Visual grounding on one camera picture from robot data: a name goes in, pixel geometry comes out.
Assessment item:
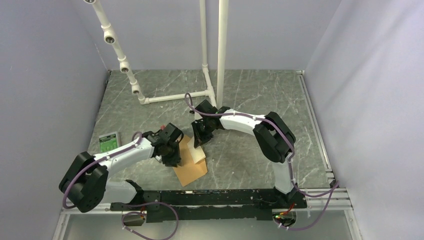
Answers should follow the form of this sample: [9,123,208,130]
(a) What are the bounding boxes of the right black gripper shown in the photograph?
[191,118,214,149]

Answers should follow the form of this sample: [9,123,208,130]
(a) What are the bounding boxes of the brown paper envelope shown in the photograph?
[173,135,208,187]

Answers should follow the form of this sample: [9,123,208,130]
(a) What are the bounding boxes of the tan letter sheet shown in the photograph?
[187,138,206,164]

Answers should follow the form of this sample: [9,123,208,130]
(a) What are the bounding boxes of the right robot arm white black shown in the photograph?
[189,100,303,208]

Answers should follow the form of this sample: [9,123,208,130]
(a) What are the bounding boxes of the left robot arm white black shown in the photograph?
[58,123,185,213]

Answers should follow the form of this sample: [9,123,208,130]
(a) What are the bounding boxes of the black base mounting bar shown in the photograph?
[110,187,307,223]

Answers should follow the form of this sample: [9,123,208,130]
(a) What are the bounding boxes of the white PVC pipe frame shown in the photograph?
[82,0,230,109]

